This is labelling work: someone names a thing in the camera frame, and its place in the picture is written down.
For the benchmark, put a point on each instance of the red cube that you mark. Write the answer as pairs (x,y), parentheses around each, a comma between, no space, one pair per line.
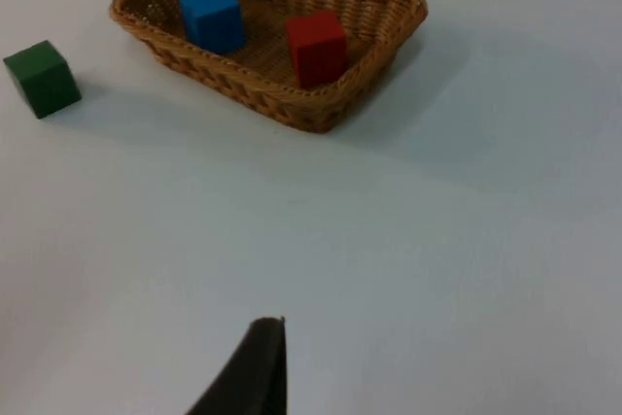
(318,48)

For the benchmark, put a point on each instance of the pale brown wicker basket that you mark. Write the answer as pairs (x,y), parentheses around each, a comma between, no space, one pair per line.
(272,65)

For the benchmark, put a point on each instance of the blue cube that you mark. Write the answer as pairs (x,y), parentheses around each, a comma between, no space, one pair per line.
(211,19)

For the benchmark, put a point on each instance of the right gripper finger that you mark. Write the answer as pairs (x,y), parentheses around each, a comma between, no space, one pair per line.
(260,376)

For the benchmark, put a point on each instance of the green cube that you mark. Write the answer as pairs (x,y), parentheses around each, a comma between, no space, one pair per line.
(44,79)

